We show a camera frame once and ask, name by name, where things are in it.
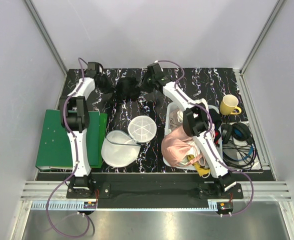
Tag bundle of black cables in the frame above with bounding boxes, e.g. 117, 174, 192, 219
221, 137, 258, 171

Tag black marbled table mat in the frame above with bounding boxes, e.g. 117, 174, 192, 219
54, 67, 249, 175

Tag pink satin bra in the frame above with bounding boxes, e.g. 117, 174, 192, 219
161, 126, 207, 167

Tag yellow cloth item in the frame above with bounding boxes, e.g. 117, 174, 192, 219
187, 154, 211, 179

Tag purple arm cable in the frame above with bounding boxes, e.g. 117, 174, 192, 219
155, 59, 255, 217
44, 57, 96, 238

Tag yellow mug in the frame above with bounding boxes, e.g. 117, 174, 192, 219
219, 94, 242, 116

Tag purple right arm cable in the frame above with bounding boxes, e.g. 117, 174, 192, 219
155, 59, 255, 217

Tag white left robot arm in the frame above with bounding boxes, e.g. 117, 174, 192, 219
59, 58, 113, 198

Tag black headphones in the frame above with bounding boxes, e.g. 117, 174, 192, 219
221, 122, 254, 145

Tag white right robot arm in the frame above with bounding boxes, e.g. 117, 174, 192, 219
141, 61, 236, 199

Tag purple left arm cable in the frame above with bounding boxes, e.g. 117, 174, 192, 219
44, 57, 96, 238

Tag white mesh laundry bag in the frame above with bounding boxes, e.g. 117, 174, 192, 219
101, 115, 157, 168

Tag black lace bra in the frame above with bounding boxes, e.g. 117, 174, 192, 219
113, 77, 141, 102

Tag green binder folder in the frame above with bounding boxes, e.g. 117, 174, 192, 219
35, 109, 108, 171

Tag white laundry basket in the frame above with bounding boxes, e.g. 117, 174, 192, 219
163, 102, 223, 172

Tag white bra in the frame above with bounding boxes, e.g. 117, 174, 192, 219
177, 106, 222, 147

